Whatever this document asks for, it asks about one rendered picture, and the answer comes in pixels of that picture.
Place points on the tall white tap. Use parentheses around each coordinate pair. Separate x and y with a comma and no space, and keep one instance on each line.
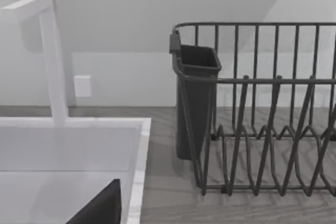
(53,58)

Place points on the white wall socket plate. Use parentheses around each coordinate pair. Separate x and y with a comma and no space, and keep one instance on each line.
(82,86)

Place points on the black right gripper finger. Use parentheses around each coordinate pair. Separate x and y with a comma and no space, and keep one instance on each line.
(103,205)

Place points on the dark grey cutlery holder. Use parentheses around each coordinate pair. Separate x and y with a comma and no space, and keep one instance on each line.
(195,98)

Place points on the white sink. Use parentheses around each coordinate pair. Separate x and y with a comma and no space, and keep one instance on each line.
(71,150)

